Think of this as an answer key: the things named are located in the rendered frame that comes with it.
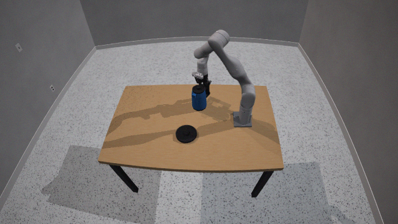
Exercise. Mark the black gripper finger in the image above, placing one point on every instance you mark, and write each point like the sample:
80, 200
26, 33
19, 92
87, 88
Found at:
206, 84
198, 81

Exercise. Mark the blue kettle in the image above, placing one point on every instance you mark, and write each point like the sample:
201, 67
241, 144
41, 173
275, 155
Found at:
199, 95

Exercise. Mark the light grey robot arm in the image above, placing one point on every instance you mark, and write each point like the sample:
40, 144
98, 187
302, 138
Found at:
216, 43

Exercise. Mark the black round disk with center stud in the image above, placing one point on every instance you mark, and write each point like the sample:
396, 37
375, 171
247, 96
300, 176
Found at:
186, 134

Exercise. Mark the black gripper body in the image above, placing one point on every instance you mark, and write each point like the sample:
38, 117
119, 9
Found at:
205, 78

